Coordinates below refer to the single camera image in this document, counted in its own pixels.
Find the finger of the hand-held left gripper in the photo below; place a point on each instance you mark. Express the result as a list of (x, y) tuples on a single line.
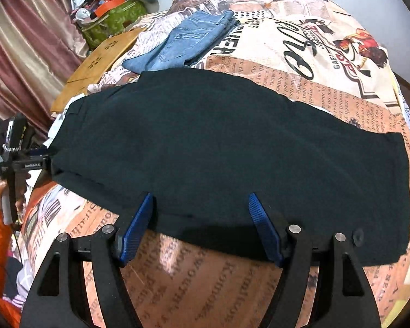
[(39, 150)]

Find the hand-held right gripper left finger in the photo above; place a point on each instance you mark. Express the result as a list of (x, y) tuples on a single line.
[(135, 229)]

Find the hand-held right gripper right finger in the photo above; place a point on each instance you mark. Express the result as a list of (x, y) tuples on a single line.
[(264, 229)]

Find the black pants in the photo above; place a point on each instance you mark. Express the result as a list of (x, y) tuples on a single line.
[(225, 143)]

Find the person's left hand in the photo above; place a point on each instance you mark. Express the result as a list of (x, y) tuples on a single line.
[(21, 194)]

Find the white cloth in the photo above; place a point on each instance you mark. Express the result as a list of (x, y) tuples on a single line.
[(58, 126)]

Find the wooden folding lap table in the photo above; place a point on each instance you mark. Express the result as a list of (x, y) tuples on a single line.
[(92, 65)]

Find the striped pink beige curtain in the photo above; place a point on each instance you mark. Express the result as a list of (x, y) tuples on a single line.
[(27, 47)]

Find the person's orange jacket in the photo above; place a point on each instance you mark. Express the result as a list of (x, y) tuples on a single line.
[(6, 314)]

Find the green patterned bag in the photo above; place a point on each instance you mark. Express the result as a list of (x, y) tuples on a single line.
[(119, 17)]

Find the printed blanket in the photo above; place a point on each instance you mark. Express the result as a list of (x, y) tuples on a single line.
[(311, 75)]

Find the orange box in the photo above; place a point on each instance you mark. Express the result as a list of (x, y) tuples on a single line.
[(111, 5)]

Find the blue jeans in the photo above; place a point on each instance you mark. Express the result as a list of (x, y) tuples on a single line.
[(188, 41)]

